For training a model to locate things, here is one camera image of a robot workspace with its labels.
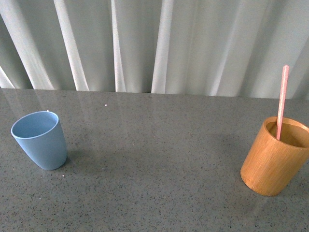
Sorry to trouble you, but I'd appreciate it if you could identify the blue plastic cup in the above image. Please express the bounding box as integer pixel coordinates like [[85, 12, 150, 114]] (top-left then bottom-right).
[[11, 111, 67, 170]]

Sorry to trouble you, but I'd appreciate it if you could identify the bamboo chopstick holder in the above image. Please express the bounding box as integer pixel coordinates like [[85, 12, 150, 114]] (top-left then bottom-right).
[[240, 116, 309, 196]]

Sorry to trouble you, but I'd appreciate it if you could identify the white pleated curtain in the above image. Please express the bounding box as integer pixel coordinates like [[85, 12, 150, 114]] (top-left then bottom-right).
[[0, 0, 309, 99]]

